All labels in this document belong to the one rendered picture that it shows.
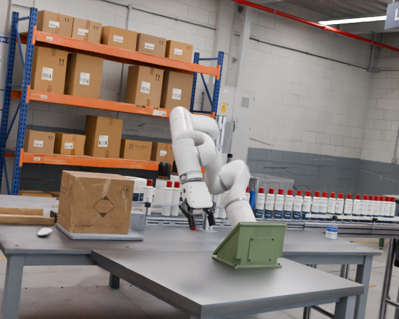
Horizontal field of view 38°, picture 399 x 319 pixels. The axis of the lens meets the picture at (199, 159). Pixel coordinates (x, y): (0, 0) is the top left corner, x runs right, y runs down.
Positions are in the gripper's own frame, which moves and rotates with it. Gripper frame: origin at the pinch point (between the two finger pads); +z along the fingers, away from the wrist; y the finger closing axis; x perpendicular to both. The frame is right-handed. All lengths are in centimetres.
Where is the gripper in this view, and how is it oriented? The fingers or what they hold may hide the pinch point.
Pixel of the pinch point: (202, 223)
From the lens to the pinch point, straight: 209.7
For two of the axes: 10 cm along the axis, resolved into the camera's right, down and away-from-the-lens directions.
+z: 2.4, 9.3, -2.8
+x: -6.1, 3.7, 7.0
